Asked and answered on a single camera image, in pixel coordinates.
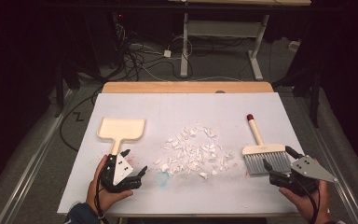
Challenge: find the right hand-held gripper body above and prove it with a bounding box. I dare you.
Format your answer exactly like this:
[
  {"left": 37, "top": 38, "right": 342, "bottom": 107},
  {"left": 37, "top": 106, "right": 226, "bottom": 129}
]
[{"left": 268, "top": 154, "right": 338, "bottom": 197}]

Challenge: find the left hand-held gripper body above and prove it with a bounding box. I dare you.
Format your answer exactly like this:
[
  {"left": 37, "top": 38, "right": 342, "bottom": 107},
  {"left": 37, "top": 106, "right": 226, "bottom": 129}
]
[{"left": 100, "top": 153, "right": 144, "bottom": 194}]

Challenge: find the cream brush with red cap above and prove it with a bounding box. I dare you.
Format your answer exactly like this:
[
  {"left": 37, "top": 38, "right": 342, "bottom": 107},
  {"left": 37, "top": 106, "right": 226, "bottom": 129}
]
[{"left": 241, "top": 113, "right": 293, "bottom": 176}]

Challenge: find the cream plastic dustpan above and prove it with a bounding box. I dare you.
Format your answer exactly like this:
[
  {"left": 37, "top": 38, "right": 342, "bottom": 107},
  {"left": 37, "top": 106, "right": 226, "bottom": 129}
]
[{"left": 96, "top": 117, "right": 146, "bottom": 157}]

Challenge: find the person's left hand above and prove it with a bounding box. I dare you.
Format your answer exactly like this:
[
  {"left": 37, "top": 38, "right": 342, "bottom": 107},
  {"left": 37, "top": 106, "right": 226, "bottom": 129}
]
[{"left": 86, "top": 154, "right": 134, "bottom": 215}]

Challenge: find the person's right hand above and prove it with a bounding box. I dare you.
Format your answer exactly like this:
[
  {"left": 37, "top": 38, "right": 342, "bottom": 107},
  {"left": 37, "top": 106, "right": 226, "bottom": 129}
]
[{"left": 278, "top": 180, "right": 331, "bottom": 224}]

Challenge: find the black stand leg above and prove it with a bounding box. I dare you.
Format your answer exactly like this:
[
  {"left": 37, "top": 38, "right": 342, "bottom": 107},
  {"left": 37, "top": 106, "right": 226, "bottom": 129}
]
[
  {"left": 54, "top": 62, "right": 67, "bottom": 119},
  {"left": 310, "top": 69, "right": 322, "bottom": 129}
]

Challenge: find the pile of white paper scraps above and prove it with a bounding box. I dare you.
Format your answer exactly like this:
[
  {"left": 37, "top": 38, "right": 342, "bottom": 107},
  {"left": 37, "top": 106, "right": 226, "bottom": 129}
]
[{"left": 153, "top": 123, "right": 236, "bottom": 181}]

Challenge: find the white table mat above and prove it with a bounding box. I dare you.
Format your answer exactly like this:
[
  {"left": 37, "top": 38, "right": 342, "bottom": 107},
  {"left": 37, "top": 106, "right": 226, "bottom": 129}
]
[{"left": 57, "top": 91, "right": 306, "bottom": 217}]

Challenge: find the wooden table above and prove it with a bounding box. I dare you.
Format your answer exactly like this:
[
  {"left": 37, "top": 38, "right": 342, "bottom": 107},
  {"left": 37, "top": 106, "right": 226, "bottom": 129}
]
[{"left": 101, "top": 80, "right": 275, "bottom": 94}]

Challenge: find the aluminium floor rail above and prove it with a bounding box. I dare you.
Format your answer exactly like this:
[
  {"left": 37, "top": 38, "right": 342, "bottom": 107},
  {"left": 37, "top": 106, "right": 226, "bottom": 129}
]
[
  {"left": 0, "top": 88, "right": 74, "bottom": 224},
  {"left": 293, "top": 94, "right": 358, "bottom": 224}
]

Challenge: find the right hand-held gripper cable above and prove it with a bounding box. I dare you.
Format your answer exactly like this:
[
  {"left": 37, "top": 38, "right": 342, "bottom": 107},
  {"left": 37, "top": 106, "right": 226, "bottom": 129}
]
[{"left": 290, "top": 175, "right": 322, "bottom": 224}]

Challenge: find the hand-held gripper cable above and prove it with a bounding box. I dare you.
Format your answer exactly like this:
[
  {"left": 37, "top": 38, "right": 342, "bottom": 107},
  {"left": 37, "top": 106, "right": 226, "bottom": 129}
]
[
  {"left": 93, "top": 169, "right": 110, "bottom": 224},
  {"left": 290, "top": 175, "right": 322, "bottom": 224}
]

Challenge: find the left hand-held gripper cable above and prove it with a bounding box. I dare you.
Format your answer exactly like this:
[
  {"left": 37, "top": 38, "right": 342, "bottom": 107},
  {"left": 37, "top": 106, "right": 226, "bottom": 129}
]
[{"left": 93, "top": 169, "right": 110, "bottom": 224}]

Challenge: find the long black floor cable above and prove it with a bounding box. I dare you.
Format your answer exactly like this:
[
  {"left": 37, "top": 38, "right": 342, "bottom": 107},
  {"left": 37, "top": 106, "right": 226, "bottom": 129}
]
[{"left": 59, "top": 88, "right": 104, "bottom": 153}]

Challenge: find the bundle of black floor cables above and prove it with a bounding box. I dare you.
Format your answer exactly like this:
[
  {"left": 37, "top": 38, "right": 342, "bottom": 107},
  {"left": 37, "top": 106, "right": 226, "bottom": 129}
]
[{"left": 113, "top": 24, "right": 195, "bottom": 82}]

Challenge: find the white floor cable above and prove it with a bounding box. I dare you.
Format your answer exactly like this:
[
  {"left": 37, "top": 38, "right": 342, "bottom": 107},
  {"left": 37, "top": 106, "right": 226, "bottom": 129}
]
[{"left": 138, "top": 63, "right": 245, "bottom": 83}]

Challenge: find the white metal desk frame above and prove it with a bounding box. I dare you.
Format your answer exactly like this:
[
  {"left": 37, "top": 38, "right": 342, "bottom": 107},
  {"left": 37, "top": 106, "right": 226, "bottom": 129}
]
[{"left": 167, "top": 0, "right": 312, "bottom": 81}]

